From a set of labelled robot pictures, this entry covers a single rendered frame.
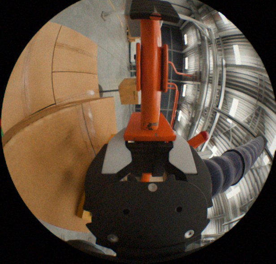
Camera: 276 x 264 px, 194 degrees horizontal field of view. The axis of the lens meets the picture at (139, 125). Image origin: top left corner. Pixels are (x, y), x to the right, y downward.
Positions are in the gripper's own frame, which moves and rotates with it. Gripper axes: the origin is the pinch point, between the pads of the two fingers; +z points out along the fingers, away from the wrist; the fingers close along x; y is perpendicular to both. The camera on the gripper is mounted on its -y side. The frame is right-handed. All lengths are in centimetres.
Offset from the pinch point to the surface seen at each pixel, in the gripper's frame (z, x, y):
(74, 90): 40, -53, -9
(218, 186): -7.0, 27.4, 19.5
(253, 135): 26, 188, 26
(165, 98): 1059, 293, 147
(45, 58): 14, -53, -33
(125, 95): 143, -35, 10
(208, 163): 3.1, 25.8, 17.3
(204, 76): 432, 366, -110
